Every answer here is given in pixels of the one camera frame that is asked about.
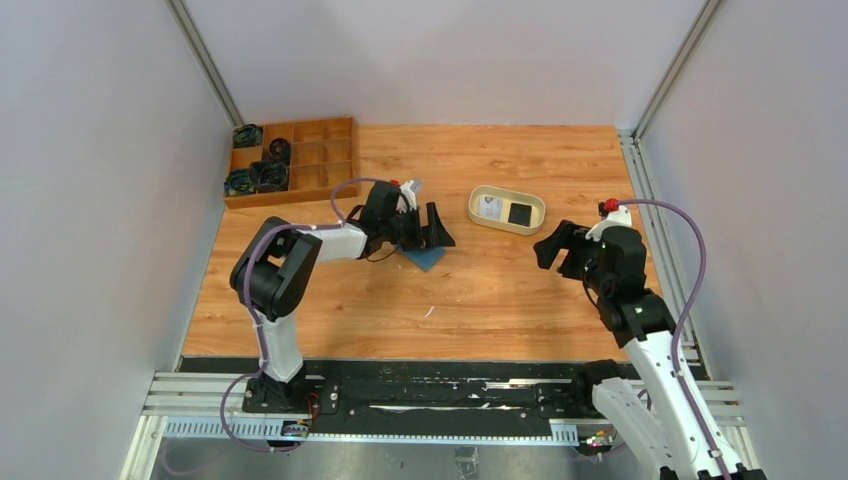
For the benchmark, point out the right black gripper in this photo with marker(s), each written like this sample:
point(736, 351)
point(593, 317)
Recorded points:
point(571, 253)

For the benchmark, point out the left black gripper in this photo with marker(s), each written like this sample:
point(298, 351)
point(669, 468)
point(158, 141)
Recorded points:
point(417, 227)

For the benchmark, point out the blue card holder wallet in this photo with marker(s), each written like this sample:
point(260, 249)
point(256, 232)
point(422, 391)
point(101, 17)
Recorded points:
point(424, 259)

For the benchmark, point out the black card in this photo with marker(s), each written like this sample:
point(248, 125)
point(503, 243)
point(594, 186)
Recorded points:
point(520, 214)

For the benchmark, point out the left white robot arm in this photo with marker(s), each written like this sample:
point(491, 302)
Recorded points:
point(272, 275)

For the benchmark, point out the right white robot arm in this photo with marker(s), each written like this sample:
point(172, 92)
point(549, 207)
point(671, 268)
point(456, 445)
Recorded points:
point(669, 429)

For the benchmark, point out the white printed card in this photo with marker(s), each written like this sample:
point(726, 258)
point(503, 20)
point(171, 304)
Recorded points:
point(490, 207)

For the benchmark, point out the cream oval tray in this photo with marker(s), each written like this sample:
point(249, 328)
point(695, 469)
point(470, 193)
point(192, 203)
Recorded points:
point(508, 196)

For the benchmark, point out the wooden compartment organizer box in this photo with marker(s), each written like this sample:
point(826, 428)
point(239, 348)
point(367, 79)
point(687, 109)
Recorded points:
point(324, 156)

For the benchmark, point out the large black coiled item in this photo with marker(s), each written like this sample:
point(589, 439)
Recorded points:
point(269, 177)

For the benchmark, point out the black coiled item middle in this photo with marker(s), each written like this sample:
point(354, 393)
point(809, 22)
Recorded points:
point(279, 151)

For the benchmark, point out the black coiled item bottom-left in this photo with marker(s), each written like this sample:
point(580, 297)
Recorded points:
point(239, 183)

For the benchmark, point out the black coiled item top-left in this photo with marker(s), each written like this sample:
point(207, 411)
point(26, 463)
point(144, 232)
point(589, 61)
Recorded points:
point(246, 136)

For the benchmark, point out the black mounting base rail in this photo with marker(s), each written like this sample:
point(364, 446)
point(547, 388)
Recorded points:
point(397, 398)

